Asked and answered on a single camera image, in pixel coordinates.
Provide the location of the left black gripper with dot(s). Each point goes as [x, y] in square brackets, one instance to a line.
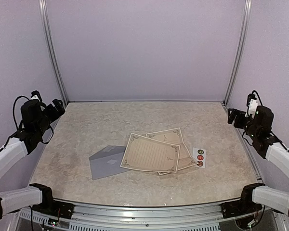
[55, 114]

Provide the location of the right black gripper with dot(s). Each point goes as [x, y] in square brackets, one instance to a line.
[241, 113]

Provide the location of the beige lined letter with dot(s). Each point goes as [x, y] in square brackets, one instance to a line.
[174, 136]
[149, 155]

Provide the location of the grey paper envelope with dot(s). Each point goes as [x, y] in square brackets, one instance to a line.
[106, 162]

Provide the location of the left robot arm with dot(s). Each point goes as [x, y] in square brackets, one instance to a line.
[37, 118]

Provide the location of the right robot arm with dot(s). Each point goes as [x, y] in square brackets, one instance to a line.
[270, 148]

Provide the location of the white sticker sheet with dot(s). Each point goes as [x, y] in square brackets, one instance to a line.
[200, 156]

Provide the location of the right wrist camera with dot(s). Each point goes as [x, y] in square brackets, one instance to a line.
[252, 104]

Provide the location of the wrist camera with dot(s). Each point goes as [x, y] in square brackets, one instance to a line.
[35, 95]
[252, 104]

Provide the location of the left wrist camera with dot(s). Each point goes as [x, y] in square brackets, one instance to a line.
[35, 95]

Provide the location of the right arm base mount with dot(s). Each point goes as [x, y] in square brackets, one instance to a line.
[237, 208]

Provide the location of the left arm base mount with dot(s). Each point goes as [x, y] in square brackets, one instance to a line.
[58, 209]

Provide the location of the left aluminium frame post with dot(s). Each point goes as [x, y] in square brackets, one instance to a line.
[51, 51]

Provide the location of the aluminium frame post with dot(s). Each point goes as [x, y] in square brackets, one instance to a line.
[51, 51]
[239, 51]

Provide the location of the right aluminium frame post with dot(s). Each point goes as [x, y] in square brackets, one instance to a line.
[239, 51]

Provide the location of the front aluminium rail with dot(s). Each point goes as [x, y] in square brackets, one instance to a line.
[202, 217]

